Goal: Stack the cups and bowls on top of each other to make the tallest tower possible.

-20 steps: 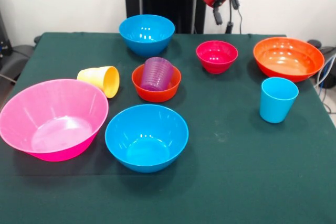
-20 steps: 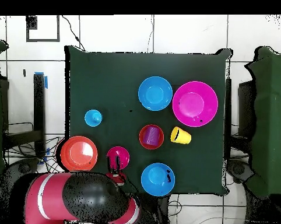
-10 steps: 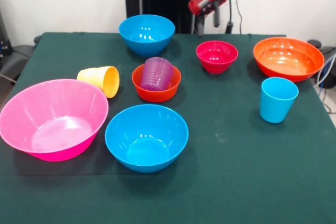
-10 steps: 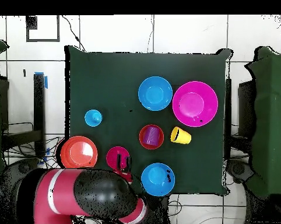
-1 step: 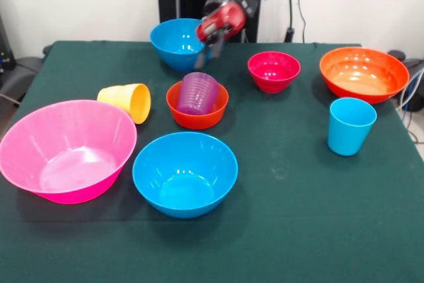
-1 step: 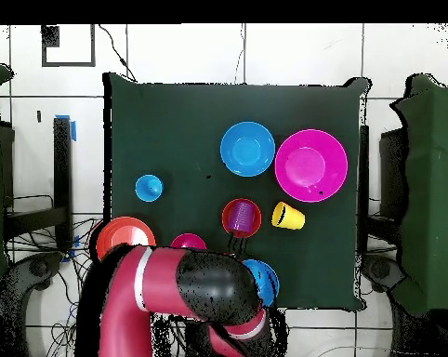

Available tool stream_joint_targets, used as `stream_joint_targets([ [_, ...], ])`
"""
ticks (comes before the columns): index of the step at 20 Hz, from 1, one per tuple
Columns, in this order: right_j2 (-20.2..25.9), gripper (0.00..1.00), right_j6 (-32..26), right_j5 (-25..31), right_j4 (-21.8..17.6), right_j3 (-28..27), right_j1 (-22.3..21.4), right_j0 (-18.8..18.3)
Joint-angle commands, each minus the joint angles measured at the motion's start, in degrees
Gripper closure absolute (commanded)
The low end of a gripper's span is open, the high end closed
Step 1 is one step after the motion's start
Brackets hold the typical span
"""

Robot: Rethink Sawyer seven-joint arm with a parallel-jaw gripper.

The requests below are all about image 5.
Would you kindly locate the small red-orange plastic bowl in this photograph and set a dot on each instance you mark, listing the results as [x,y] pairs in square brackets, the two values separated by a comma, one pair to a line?
[198,120]

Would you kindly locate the blue plastic bowl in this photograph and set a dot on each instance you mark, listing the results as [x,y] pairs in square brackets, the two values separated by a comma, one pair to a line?
[185,180]
[172,44]

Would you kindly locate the blue plastic cup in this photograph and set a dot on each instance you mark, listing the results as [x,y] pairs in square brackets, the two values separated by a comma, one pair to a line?
[349,130]

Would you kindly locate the yellow plastic cup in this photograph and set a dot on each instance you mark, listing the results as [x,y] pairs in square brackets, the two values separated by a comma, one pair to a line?
[116,95]

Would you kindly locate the large orange plastic bowl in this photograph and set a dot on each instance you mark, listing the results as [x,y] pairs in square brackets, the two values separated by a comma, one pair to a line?
[364,77]

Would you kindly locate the purple ribbed plastic cup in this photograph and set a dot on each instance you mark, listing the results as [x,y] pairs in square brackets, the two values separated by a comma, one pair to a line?
[197,94]

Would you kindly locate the large pink plastic bowl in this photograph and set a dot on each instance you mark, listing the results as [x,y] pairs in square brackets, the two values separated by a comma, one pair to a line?
[66,150]

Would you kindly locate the small magenta plastic bowl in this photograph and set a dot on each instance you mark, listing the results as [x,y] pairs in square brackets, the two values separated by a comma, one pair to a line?
[273,77]

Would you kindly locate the dark green tablecloth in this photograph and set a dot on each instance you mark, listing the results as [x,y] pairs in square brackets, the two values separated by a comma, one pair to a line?
[281,197]

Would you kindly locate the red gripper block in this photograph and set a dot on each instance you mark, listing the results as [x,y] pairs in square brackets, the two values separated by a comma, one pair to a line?
[220,22]

